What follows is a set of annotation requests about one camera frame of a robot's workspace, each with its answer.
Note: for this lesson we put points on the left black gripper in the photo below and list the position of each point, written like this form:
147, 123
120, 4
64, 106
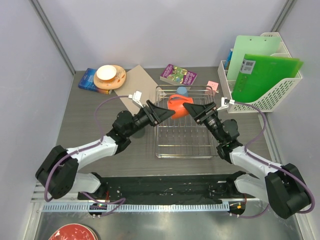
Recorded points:
155, 114

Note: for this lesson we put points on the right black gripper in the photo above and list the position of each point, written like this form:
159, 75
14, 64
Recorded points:
200, 112

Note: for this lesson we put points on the orange cup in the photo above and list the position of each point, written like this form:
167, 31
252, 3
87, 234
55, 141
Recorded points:
175, 103

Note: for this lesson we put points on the grey mug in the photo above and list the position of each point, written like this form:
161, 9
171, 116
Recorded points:
139, 134

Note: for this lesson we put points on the beige bird plate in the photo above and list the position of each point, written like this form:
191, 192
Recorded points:
113, 84

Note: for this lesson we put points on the orange white bowl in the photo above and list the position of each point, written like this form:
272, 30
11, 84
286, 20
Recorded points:
106, 72

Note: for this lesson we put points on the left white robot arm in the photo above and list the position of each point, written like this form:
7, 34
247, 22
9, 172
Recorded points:
59, 172

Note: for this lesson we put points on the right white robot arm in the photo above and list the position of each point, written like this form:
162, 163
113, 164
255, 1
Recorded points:
282, 187

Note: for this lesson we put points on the blue cup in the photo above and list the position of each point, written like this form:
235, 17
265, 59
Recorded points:
182, 92

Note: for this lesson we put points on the beige cardboard notebook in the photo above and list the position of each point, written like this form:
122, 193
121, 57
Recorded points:
137, 79

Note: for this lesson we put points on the purple treehouse book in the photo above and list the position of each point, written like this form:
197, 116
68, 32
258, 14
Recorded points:
179, 76

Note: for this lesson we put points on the blue book in organizer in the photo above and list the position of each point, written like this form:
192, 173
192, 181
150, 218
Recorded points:
228, 59

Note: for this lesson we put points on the bright green folder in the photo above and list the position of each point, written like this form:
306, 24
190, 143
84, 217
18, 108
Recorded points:
259, 73

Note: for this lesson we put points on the blue Jane Eyre book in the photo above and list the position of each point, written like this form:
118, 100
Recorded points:
87, 82

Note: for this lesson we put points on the red round plate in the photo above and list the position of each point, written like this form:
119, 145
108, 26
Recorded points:
74, 231

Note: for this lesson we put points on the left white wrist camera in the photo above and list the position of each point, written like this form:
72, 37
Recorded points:
136, 98

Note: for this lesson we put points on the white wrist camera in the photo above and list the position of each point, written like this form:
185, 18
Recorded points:
136, 98
225, 102

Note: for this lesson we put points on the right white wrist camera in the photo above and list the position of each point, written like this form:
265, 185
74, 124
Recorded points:
225, 102

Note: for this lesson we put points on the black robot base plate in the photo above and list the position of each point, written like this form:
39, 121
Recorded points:
170, 189

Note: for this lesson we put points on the slotted cable duct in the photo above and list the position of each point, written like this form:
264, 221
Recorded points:
133, 208

